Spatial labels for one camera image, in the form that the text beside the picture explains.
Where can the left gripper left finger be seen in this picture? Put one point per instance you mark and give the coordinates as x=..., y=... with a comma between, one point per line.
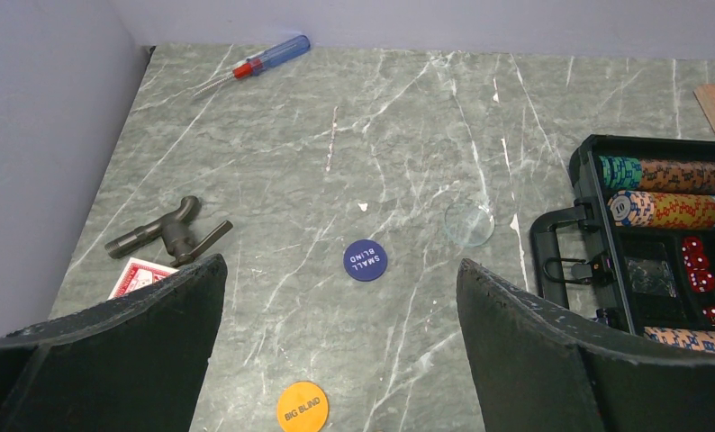
x=132, y=363

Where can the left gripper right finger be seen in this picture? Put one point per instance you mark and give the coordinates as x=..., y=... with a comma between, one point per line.
x=537, y=366

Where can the red playing card deck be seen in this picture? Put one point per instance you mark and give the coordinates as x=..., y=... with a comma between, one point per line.
x=139, y=273

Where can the clear glass lens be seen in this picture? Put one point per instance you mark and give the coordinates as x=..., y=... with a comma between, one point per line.
x=469, y=223

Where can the orange big blind button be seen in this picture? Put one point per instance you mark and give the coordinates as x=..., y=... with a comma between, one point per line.
x=302, y=407

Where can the chip row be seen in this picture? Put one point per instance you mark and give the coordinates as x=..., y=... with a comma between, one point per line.
x=694, y=340
x=674, y=211
x=658, y=175

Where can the black poker chip case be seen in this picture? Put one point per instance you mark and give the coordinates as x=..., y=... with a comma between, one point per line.
x=636, y=273

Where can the red dice in case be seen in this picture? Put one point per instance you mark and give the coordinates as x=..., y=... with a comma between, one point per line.
x=700, y=279

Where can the blue small blind button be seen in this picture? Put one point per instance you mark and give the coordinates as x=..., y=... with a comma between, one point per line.
x=365, y=260

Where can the top chip row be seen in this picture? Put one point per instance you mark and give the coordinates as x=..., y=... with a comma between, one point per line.
x=658, y=175

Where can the blue red screwdriver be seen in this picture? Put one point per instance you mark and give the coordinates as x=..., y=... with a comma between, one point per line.
x=267, y=59

